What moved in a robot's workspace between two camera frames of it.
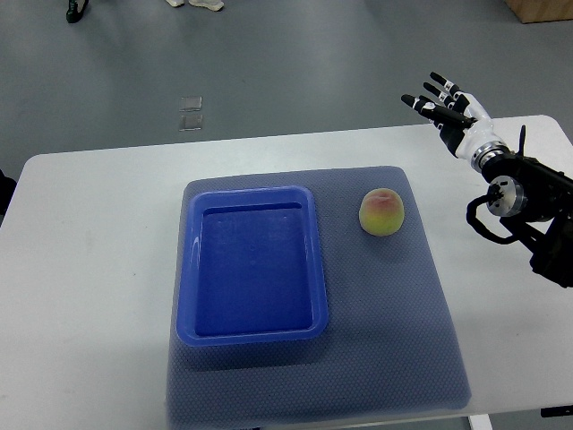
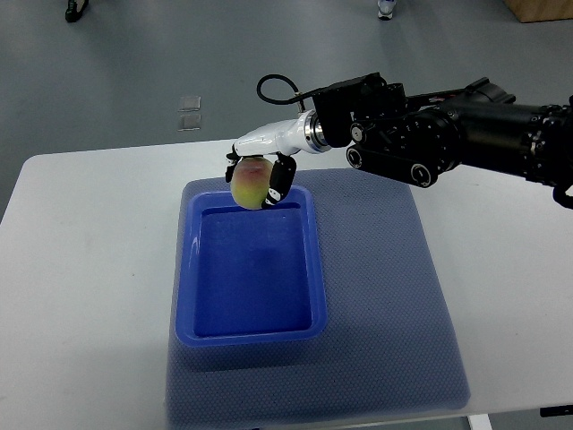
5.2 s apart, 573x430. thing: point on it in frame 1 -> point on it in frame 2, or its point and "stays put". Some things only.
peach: (381, 211) -> (250, 182)
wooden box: (536, 11) stays put
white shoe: (213, 4) -> (386, 8)
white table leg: (480, 422) stays put
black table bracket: (556, 411) stays put
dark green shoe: (75, 10) stays put
